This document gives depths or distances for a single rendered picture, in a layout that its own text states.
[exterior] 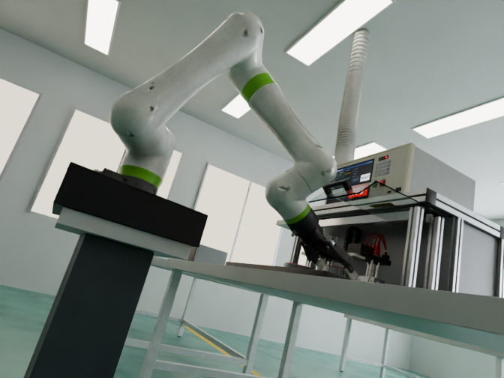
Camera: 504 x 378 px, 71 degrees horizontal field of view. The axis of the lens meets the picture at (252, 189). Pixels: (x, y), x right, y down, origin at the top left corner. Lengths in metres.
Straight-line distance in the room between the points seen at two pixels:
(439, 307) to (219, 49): 0.80
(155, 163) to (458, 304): 0.80
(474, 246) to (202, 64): 1.06
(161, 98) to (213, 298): 5.34
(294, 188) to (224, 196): 5.20
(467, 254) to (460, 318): 0.76
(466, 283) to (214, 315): 5.14
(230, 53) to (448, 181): 0.95
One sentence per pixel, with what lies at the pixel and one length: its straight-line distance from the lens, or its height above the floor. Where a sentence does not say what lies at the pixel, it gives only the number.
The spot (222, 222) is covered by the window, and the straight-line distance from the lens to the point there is 6.13.
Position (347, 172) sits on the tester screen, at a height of 1.27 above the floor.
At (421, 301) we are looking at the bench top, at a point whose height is 0.73.
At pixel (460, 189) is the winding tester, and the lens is 1.59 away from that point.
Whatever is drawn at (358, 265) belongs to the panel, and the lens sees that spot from 1.55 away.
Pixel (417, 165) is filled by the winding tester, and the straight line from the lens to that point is 1.41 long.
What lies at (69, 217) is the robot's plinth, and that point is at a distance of 0.90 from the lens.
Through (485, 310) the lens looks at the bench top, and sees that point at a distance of 0.63.
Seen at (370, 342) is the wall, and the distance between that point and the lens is 8.23.
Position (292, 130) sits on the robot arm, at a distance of 1.08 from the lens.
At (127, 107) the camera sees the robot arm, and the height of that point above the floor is 1.02.
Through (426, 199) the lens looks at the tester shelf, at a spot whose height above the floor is 1.08.
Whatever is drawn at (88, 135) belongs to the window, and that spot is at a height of 2.30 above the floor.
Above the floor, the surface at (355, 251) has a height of 0.89.
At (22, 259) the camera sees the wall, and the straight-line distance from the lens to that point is 5.68.
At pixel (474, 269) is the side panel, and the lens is 1.42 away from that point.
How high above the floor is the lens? 0.66
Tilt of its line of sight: 16 degrees up
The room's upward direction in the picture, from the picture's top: 15 degrees clockwise
